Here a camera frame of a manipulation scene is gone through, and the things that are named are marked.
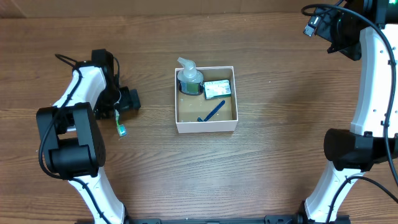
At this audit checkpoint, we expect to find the green white toothbrush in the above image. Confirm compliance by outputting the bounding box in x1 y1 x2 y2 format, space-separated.
114 110 127 137

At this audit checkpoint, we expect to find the clear soap pump bottle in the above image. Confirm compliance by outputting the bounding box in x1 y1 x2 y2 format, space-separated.
177 57 204 96

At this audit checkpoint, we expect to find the green soap bar package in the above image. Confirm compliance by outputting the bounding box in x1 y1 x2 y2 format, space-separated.
204 80 231 100

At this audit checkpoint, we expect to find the blue disposable razor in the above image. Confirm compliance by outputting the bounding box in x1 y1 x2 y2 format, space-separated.
197 100 225 122

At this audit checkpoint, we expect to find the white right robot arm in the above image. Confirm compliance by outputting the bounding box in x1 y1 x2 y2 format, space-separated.
287 0 397 223

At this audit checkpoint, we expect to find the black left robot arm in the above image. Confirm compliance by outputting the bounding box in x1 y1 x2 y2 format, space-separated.
36 49 141 223

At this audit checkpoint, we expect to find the white cardboard box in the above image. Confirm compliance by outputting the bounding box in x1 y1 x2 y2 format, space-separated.
174 66 239 134

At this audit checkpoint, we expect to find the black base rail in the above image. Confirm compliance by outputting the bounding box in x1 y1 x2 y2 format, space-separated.
124 214 351 224

